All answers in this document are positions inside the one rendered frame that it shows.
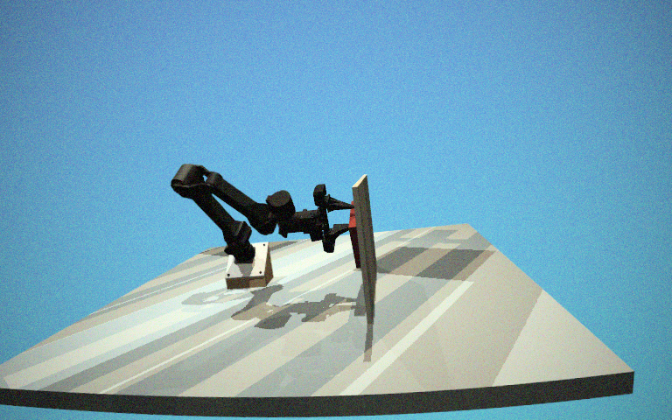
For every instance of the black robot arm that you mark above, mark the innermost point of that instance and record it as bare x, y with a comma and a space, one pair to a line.
278, 210

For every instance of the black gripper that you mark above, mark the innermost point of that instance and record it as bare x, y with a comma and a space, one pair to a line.
323, 202

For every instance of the grey wall panel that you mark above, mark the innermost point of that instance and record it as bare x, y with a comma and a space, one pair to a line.
364, 225

